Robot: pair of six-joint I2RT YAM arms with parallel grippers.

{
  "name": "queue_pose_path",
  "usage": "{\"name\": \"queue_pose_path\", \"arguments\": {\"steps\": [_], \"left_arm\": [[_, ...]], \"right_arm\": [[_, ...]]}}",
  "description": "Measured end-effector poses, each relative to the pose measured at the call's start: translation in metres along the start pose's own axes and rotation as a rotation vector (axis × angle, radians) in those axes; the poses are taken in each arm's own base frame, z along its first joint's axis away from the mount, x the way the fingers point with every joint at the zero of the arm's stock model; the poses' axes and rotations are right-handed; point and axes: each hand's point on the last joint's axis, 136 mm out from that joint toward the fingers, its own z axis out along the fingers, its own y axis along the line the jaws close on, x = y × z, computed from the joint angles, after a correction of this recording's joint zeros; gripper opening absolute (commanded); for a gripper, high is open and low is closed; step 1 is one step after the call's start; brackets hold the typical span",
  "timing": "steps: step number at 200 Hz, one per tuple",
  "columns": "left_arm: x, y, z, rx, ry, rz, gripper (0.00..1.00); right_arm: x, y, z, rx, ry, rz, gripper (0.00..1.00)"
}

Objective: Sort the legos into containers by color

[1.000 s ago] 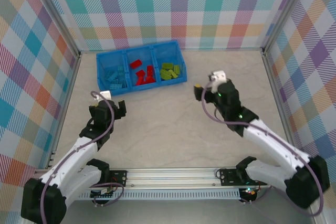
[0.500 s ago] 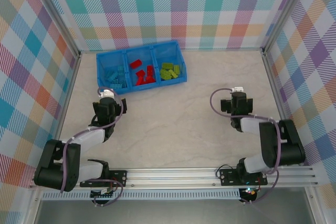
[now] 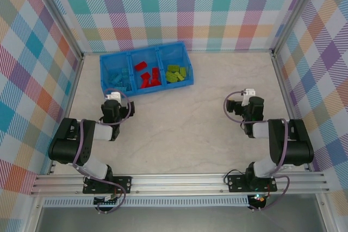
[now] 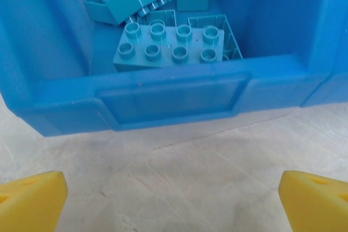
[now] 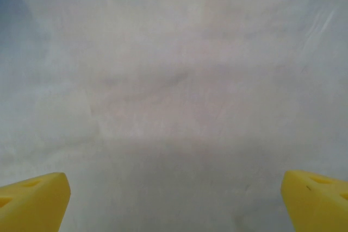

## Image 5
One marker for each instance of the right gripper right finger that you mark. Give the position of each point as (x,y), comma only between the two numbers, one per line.
(315,204)

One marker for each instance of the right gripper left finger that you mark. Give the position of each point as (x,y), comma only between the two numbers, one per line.
(32,202)

